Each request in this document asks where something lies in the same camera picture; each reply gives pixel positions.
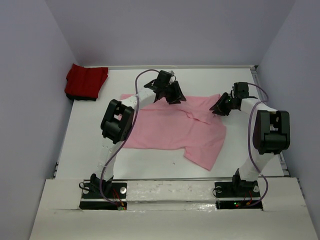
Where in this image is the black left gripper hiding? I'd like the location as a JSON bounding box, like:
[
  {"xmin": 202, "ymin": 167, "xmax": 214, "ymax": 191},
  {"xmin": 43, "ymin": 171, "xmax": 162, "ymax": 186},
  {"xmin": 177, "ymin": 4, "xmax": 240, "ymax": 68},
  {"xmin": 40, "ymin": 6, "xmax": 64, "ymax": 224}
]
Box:
[{"xmin": 162, "ymin": 81, "xmax": 186, "ymax": 105}]

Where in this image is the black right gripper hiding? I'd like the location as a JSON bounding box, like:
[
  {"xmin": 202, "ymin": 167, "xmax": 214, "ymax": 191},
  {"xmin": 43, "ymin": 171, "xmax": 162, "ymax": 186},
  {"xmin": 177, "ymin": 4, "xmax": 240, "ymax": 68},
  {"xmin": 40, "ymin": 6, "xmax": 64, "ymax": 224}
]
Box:
[{"xmin": 209, "ymin": 92, "xmax": 237, "ymax": 116}]

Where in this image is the pink t shirt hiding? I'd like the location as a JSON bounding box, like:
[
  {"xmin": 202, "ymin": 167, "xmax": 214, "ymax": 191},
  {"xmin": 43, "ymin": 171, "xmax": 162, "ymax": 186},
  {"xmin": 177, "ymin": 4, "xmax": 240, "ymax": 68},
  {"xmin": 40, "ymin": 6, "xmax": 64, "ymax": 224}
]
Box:
[{"xmin": 124, "ymin": 94, "xmax": 227, "ymax": 171}]

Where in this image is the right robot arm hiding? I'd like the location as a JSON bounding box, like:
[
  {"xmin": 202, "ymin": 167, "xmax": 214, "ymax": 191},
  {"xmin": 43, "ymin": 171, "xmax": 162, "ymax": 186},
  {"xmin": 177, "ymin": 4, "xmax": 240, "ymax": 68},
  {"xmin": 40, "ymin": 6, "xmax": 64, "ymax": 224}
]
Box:
[{"xmin": 210, "ymin": 82, "xmax": 291, "ymax": 199}]

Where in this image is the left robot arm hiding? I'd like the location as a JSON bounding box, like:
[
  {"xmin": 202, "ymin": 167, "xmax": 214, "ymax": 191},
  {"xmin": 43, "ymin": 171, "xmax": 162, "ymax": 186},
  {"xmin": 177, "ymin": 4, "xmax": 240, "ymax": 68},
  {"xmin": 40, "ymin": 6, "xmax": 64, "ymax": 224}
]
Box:
[{"xmin": 89, "ymin": 69, "xmax": 186, "ymax": 202}]

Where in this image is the red folded t shirt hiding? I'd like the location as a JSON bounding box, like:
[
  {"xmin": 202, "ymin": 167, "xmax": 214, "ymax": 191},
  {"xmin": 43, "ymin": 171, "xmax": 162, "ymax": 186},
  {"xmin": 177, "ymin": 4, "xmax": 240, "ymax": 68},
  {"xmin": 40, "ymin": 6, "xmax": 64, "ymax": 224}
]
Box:
[{"xmin": 64, "ymin": 64, "xmax": 109, "ymax": 101}]

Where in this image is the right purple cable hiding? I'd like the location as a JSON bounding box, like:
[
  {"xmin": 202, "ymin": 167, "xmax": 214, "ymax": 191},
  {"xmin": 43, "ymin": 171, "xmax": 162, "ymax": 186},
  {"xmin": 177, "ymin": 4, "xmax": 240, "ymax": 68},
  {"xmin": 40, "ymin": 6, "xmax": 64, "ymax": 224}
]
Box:
[{"xmin": 247, "ymin": 83, "xmax": 270, "ymax": 208}]

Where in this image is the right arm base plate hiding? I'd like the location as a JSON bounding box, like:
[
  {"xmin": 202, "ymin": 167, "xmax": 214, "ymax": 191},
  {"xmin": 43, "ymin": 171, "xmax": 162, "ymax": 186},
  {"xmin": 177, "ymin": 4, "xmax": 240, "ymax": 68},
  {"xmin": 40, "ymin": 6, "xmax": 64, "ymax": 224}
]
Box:
[{"xmin": 212, "ymin": 181, "xmax": 263, "ymax": 210}]

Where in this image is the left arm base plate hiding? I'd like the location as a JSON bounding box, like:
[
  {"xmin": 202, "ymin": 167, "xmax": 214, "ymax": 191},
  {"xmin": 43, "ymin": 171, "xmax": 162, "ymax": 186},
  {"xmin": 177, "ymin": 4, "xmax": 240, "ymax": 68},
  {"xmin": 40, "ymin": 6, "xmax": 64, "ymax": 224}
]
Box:
[{"xmin": 79, "ymin": 181, "xmax": 128, "ymax": 211}]

